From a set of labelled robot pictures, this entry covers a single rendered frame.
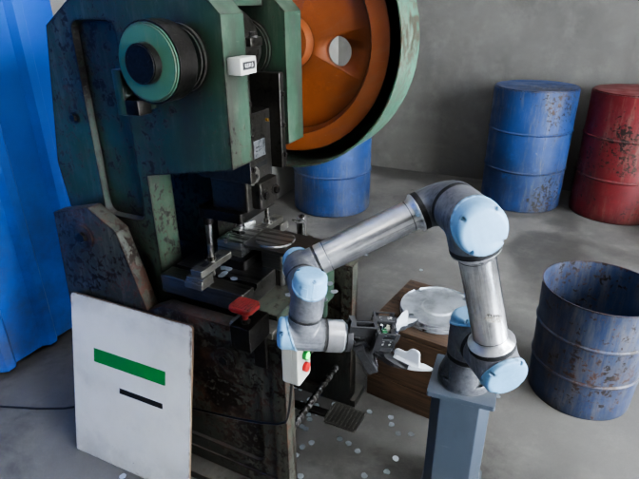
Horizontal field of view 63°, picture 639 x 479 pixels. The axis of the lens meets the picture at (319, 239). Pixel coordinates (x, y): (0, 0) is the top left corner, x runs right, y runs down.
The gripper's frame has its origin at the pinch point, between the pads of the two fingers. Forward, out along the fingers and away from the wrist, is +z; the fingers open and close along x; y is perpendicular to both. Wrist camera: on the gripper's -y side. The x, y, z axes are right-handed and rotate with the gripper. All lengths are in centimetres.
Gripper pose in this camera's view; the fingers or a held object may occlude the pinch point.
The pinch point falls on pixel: (424, 345)
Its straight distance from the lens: 128.8
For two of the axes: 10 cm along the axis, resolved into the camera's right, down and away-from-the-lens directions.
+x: -0.8, -6.2, 7.8
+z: 9.8, 0.7, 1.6
